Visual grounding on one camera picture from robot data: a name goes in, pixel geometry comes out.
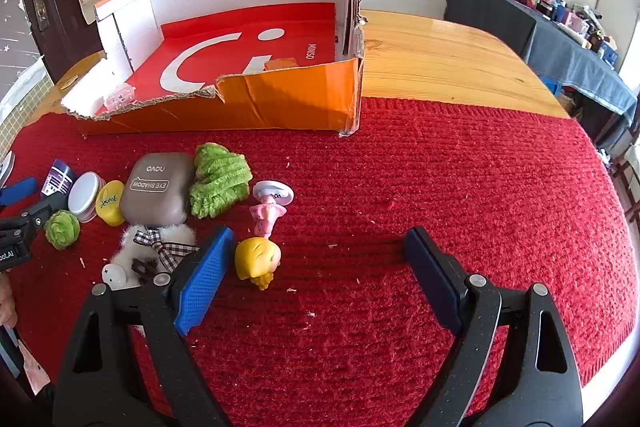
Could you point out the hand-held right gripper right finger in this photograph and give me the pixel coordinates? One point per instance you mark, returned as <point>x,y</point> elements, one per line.
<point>432,277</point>

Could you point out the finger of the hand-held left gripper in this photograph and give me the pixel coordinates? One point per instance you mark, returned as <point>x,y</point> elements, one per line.
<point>42,209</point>
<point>20,191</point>

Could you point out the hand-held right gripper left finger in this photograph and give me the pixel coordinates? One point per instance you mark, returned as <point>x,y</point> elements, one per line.
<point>205,279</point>

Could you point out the small green fuzzy toy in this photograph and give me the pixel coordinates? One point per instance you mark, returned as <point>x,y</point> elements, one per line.
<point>61,229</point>

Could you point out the blue bottle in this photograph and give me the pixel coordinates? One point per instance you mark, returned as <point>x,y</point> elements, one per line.
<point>56,177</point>

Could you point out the white round tin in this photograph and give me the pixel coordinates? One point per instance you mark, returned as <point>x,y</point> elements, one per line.
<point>82,198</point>

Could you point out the white plush rabbit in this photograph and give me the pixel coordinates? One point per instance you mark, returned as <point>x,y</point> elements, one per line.
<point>150,252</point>

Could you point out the yellow bottle cap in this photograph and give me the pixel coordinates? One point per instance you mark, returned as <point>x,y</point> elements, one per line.
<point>111,203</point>

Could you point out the pink doll with yellow head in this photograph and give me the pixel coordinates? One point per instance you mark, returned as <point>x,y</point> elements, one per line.
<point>262,232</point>

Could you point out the grey eye shadow case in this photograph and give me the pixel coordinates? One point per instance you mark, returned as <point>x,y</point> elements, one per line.
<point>157,194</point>

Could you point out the large green fuzzy toy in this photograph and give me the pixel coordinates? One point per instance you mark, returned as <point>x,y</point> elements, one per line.
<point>217,179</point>

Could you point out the orange and white cardboard box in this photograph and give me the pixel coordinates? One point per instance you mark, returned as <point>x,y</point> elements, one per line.
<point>285,102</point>

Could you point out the grid-patterned white bench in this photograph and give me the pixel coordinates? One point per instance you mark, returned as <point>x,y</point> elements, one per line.
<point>20,102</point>

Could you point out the red knitted mat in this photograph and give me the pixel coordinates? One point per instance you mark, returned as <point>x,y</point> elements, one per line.
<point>400,187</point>

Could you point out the small clear pink case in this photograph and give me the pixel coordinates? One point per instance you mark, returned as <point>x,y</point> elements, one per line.
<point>120,97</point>

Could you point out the star-patterned curtain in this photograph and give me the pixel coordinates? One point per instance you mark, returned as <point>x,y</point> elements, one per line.
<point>15,27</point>

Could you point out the wooden chair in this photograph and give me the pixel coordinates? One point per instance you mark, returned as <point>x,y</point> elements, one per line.
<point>627,187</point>

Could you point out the orange cardboard strip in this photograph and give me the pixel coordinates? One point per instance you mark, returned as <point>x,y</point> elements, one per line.
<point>280,64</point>

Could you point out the dark cloth covered table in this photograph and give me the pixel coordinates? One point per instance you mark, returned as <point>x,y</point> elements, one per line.
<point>550,42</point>

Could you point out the clutter of small toiletries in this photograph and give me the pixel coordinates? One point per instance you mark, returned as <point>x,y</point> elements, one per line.
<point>555,2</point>

